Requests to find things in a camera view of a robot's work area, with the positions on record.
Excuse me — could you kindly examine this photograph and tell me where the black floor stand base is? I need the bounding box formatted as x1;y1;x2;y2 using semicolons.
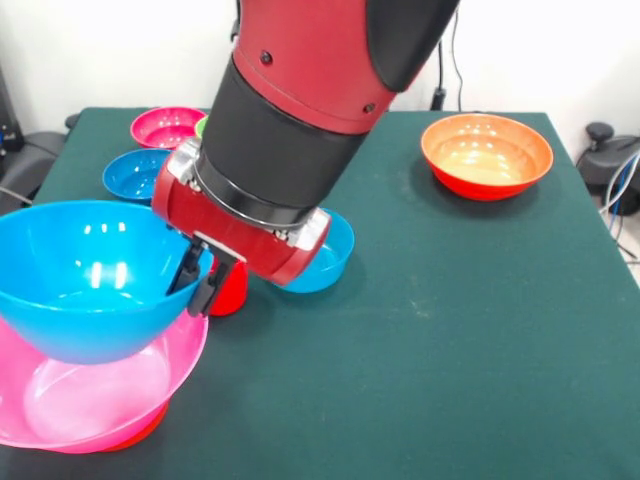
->
0;130;67;201
574;121;640;217

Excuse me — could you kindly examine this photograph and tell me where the small pink-red bowl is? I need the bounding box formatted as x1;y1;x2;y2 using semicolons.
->
129;106;209;151

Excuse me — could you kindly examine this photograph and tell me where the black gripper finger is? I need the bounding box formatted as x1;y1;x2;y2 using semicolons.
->
187;254;234;319
165;239;204;296

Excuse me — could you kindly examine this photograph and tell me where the thin black cable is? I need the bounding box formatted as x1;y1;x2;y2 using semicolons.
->
449;19;465;112

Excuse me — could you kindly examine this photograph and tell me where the small dark blue bowl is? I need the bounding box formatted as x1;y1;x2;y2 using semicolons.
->
102;148;174;206

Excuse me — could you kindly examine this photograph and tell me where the large pink bowl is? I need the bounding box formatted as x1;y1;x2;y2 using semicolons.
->
0;309;210;455

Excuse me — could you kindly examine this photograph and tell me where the red cup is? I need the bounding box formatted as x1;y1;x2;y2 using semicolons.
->
208;259;247;317

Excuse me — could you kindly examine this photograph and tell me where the large blue bowl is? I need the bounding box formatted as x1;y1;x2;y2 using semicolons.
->
0;199;215;366

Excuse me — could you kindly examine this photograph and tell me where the small light blue ridged bowl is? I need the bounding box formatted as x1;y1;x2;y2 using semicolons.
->
279;212;356;295

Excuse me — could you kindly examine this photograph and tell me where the black cable with plug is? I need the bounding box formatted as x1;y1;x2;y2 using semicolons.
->
430;42;448;111

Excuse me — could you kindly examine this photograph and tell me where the black equipment rack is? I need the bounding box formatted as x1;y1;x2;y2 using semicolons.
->
0;64;22;156

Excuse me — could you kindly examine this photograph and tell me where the bundle of floor cables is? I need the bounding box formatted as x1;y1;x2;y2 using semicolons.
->
597;149;640;264

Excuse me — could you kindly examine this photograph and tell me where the small orange ridged bowl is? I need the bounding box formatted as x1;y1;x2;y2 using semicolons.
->
104;402;170;453

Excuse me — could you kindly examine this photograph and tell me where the large orange bowl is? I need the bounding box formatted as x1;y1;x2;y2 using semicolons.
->
420;113;555;202

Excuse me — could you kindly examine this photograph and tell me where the dark green tablecloth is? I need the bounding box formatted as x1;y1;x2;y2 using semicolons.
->
0;106;640;480

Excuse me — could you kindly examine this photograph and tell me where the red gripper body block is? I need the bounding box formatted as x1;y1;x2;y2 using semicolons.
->
151;149;334;288

